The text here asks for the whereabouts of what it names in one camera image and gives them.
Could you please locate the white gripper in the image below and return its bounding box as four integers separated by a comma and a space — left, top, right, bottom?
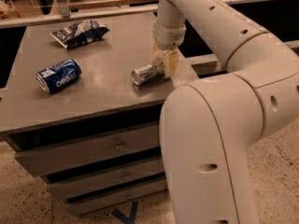
150, 22, 186, 78

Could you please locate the silver redbull can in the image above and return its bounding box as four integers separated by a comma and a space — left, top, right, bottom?
131, 63, 164, 86

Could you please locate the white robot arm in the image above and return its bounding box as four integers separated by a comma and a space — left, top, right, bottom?
154, 0, 299, 224

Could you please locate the blue pepsi can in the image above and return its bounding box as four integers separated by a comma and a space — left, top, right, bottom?
36, 59, 81, 93

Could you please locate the crumpled blue chip bag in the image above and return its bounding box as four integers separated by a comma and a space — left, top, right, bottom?
50, 20, 109, 49

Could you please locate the grey drawer cabinet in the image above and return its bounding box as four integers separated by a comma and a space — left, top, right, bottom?
0, 13, 197, 205

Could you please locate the middle grey drawer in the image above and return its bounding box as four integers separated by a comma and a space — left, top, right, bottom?
47, 156, 164, 201

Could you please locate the grey drawer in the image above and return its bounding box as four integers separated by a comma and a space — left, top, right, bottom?
15, 123, 159, 176
47, 156, 164, 201
65, 176, 167, 216

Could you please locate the top grey drawer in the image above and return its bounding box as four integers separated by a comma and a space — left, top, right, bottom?
15, 123, 159, 176

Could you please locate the bottom grey drawer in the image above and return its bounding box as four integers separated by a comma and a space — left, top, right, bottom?
65, 176, 167, 216

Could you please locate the metal frame railing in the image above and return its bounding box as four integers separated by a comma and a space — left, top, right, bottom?
0, 0, 299, 30

